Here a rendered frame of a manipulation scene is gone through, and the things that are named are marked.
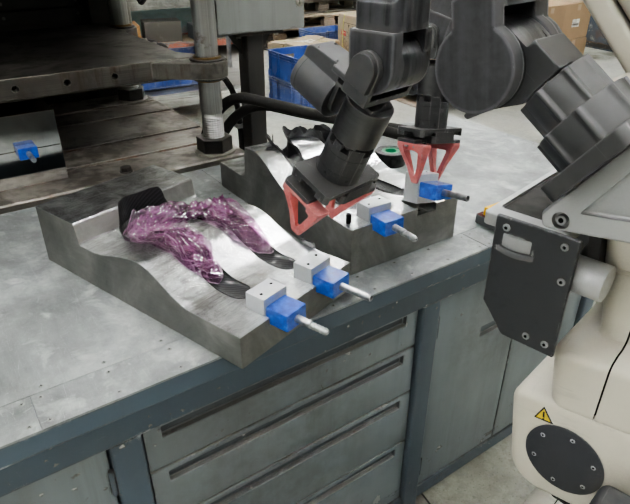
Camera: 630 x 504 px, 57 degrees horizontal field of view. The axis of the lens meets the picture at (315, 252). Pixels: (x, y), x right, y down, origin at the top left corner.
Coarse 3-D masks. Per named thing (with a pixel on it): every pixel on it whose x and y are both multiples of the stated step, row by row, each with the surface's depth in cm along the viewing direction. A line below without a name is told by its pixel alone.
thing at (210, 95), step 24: (120, 0) 195; (192, 0) 144; (120, 24) 199; (192, 24) 148; (216, 48) 151; (120, 96) 210; (144, 96) 216; (216, 96) 156; (216, 120) 158; (216, 144) 160
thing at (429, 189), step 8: (408, 176) 107; (424, 176) 106; (432, 176) 107; (408, 184) 107; (416, 184) 106; (424, 184) 105; (432, 184) 103; (440, 184) 103; (448, 184) 104; (408, 192) 108; (416, 192) 106; (424, 192) 105; (432, 192) 103; (440, 192) 103; (448, 192) 102; (456, 192) 101; (408, 200) 108; (416, 200) 106; (424, 200) 107; (432, 200) 108; (464, 200) 100
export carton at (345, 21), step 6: (342, 12) 615; (348, 12) 616; (354, 12) 618; (342, 18) 609; (348, 18) 600; (354, 18) 591; (342, 24) 611; (348, 24) 601; (354, 24) 592; (342, 30) 612; (348, 30) 602; (342, 36) 614; (348, 36) 604; (342, 42) 617; (348, 42) 606; (348, 48) 610
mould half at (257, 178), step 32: (256, 160) 121; (256, 192) 125; (384, 192) 114; (288, 224) 117; (320, 224) 107; (352, 224) 101; (416, 224) 108; (448, 224) 114; (352, 256) 102; (384, 256) 107
